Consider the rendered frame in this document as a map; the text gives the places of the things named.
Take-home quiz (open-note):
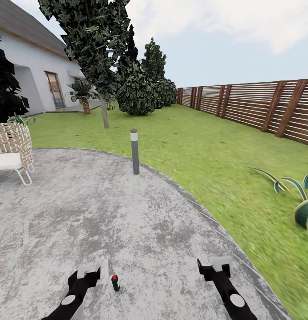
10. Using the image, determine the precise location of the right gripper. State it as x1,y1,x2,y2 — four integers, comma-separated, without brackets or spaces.
199,264,231,289

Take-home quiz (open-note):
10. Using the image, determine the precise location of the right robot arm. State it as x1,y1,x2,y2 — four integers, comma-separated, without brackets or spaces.
199,255,258,320

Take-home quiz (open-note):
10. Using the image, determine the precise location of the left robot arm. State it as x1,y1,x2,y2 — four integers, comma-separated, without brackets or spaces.
43,262,101,320

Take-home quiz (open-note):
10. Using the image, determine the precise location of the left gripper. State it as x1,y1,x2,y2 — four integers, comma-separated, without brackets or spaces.
68,267,101,291

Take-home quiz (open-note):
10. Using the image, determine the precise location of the pesticide atomizer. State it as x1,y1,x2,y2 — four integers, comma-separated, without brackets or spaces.
111,276,120,291

